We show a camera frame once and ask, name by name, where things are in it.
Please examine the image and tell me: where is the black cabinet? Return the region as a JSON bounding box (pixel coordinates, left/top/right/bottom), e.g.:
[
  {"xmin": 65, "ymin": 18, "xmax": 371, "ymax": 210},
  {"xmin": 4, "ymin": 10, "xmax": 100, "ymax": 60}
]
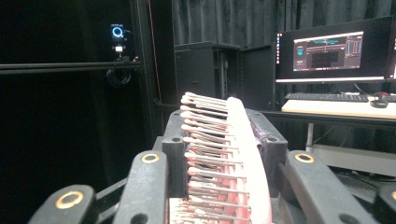
[{"xmin": 173, "ymin": 41, "xmax": 241, "ymax": 108}]

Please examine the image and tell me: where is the black camera with blue ring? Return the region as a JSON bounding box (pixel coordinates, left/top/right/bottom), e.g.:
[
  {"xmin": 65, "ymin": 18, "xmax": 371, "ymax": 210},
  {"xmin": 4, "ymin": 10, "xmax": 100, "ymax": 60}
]
[{"xmin": 109, "ymin": 23, "xmax": 127, "ymax": 61}]

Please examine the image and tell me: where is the coiled black cable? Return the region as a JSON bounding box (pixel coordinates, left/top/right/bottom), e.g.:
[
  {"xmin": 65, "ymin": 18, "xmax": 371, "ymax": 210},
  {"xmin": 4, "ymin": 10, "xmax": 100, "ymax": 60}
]
[{"xmin": 106, "ymin": 68, "xmax": 134, "ymax": 89}]

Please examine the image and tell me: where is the black computer mouse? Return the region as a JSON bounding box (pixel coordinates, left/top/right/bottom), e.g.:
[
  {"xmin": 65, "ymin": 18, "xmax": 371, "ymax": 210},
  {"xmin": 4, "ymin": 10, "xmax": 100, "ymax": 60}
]
[{"xmin": 369, "ymin": 91, "xmax": 390, "ymax": 109}]

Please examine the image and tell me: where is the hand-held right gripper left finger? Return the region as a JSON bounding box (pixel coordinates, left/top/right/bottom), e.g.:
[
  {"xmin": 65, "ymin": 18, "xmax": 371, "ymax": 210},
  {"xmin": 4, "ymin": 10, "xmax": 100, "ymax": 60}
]
[{"xmin": 162, "ymin": 108, "xmax": 191, "ymax": 200}]

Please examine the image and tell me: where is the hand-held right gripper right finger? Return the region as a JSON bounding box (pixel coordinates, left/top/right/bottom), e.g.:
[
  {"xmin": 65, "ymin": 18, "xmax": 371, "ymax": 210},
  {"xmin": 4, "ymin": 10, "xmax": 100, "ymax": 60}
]
[{"xmin": 246, "ymin": 107, "xmax": 289, "ymax": 199}]

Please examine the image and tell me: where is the black metal bar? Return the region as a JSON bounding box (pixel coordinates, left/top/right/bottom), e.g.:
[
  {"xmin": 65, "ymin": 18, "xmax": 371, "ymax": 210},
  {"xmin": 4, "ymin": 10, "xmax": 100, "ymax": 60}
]
[{"xmin": 0, "ymin": 61, "xmax": 142, "ymax": 76}]

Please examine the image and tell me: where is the pink hairbrush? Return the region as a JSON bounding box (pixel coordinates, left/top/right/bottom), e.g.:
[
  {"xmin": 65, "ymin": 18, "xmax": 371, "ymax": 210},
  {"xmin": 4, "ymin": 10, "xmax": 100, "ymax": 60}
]
[{"xmin": 167, "ymin": 91, "xmax": 274, "ymax": 224}]

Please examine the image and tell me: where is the dark curtain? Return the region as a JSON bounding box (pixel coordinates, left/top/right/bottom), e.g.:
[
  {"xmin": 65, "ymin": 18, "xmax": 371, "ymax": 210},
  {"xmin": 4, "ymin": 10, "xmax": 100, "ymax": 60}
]
[{"xmin": 171, "ymin": 0, "xmax": 396, "ymax": 50}]

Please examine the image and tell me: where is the red cable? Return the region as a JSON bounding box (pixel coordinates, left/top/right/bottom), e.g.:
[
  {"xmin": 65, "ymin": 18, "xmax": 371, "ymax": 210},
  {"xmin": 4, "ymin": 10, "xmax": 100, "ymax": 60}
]
[{"xmin": 147, "ymin": 0, "xmax": 163, "ymax": 105}]

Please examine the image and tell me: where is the wooden desk with white legs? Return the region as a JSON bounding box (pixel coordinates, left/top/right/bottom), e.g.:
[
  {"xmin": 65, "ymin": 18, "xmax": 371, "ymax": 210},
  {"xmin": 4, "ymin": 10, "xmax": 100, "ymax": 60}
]
[{"xmin": 280, "ymin": 95, "xmax": 396, "ymax": 178}]

